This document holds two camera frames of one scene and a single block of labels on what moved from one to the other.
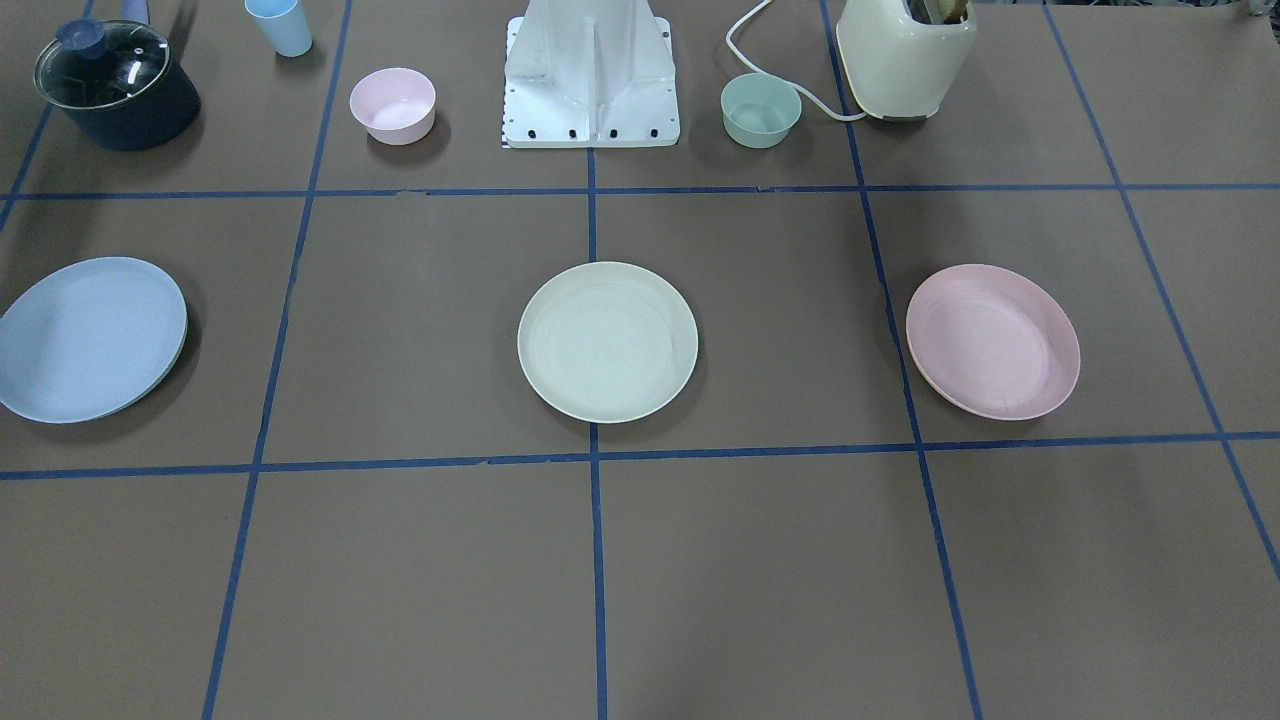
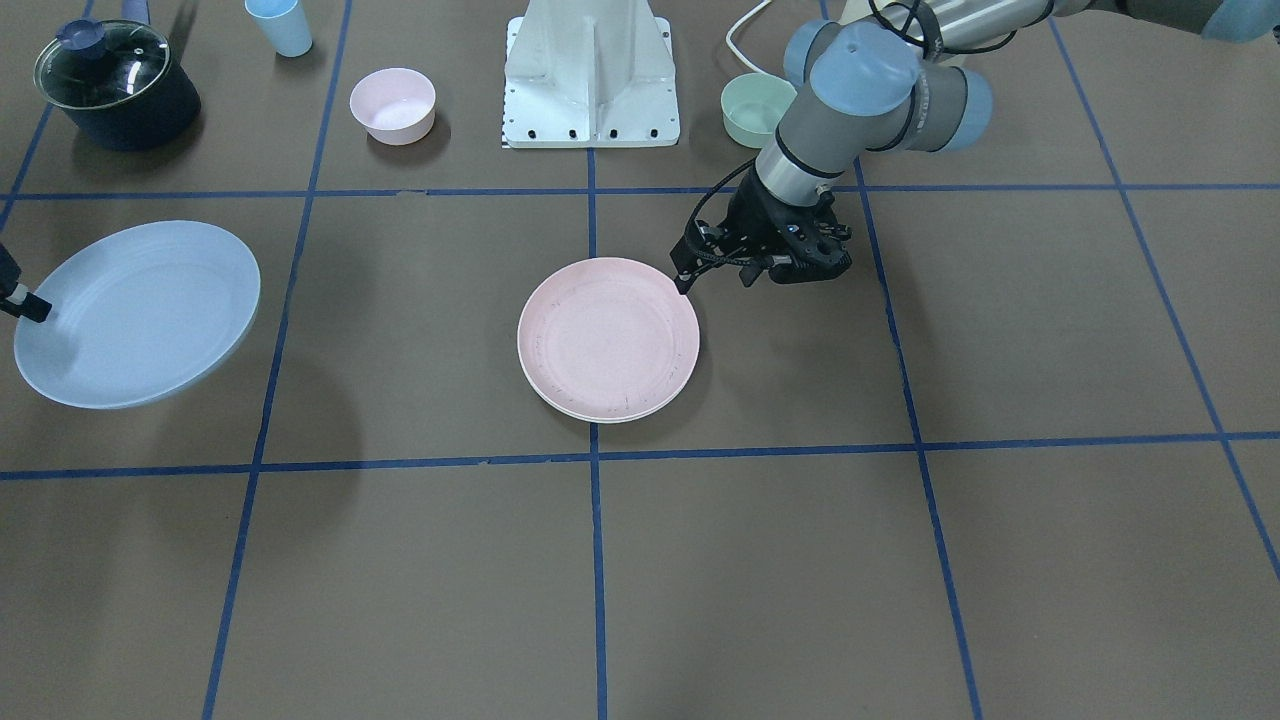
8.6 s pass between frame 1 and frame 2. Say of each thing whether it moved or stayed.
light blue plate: moved
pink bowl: stayed
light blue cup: stayed
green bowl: stayed
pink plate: moved
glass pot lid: stayed
